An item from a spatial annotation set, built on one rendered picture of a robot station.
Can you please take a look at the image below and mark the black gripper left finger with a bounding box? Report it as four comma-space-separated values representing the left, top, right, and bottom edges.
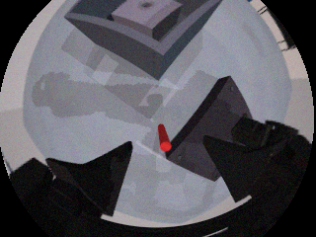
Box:
44, 141, 133, 217

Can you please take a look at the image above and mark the red peg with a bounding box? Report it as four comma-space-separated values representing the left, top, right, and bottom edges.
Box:
158, 123, 171, 151

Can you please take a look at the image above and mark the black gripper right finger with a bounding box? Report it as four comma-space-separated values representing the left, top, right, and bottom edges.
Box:
202, 135, 287, 202

